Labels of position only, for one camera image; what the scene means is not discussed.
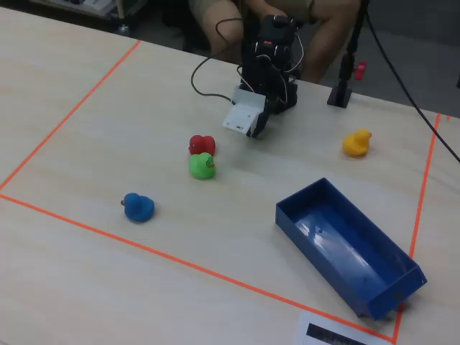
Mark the white paper with black bar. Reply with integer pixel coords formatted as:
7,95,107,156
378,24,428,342
293,310,395,345

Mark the blue plastic box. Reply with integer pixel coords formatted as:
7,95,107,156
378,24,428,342
275,177,428,321

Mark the black stand cable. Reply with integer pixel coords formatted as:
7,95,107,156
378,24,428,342
364,6,460,162

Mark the red rubber duck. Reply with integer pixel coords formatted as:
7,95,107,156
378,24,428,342
188,134,216,156

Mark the black camera stand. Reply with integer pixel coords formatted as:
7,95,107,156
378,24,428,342
326,0,371,109

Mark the yellow rubber duck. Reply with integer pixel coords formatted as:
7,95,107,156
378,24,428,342
341,128,373,159

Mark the black camera box cable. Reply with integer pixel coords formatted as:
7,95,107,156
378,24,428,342
190,17,245,102

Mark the person in beige clothes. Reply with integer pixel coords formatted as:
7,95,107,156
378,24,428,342
188,0,362,84

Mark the background shelf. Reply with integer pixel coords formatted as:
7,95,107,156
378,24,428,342
28,0,148,19

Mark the green rubber duck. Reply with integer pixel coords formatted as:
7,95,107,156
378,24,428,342
188,152,217,181

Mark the blue rubber duck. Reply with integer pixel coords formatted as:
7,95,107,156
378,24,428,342
120,192,156,223

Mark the white gripper camera box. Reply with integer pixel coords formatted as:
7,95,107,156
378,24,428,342
221,88,267,137

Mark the orange tape strip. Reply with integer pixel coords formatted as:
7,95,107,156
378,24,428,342
0,39,142,191
0,193,396,342
391,113,442,343

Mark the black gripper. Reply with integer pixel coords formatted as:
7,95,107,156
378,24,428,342
247,85,289,139

